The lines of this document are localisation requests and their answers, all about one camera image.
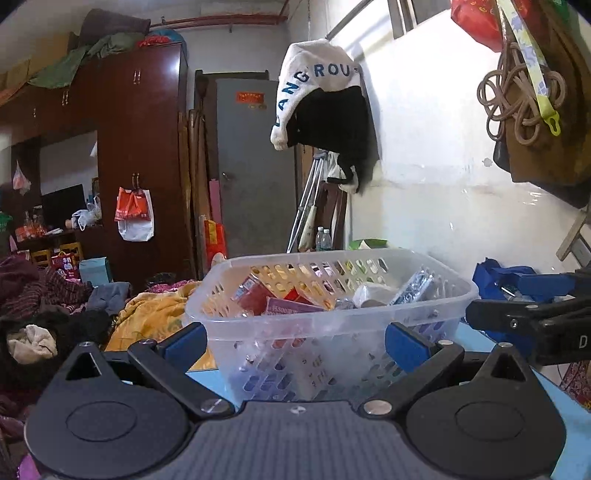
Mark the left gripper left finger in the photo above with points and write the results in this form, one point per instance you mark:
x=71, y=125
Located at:
x=164, y=365

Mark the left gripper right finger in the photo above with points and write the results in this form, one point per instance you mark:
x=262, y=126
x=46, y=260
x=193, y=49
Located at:
x=427, y=366

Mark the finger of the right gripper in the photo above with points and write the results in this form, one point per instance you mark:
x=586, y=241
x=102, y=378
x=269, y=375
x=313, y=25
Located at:
x=507, y=316
x=538, y=285

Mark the dark blue pack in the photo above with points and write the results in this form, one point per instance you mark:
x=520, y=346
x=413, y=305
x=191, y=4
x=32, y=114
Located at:
x=414, y=289

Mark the red pink packet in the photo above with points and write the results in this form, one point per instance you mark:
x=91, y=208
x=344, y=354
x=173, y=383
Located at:
x=252, y=295

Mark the blue shopping bag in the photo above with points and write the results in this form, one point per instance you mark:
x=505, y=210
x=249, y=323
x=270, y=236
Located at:
x=496, y=282

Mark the yellow patterned blanket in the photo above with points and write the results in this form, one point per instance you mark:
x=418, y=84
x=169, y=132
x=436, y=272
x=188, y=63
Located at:
x=154, y=314

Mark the purple flat box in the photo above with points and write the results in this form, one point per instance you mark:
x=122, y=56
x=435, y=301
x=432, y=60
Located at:
x=276, y=306

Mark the brown hanging bag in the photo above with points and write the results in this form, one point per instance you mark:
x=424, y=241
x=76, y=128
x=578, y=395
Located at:
x=545, y=87

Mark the dark clothes pile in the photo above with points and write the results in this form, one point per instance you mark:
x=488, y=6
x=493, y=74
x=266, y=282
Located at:
x=43, y=318

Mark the orange white plastic bag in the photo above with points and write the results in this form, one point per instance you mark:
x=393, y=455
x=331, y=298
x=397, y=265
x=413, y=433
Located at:
x=134, y=215

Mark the black television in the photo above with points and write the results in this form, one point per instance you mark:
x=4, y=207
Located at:
x=60, y=205

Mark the metal crutches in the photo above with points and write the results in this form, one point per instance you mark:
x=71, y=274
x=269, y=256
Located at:
x=303, y=226

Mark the grey metal door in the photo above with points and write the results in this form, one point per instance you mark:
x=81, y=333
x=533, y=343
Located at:
x=258, y=183

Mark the dark red wooden wardrobe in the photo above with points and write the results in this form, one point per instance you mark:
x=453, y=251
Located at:
x=134, y=102

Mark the red hanging bag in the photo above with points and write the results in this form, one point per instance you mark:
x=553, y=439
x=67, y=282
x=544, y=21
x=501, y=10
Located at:
x=481, y=20

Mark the white black hanging jacket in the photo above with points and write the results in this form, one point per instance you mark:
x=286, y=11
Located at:
x=321, y=102

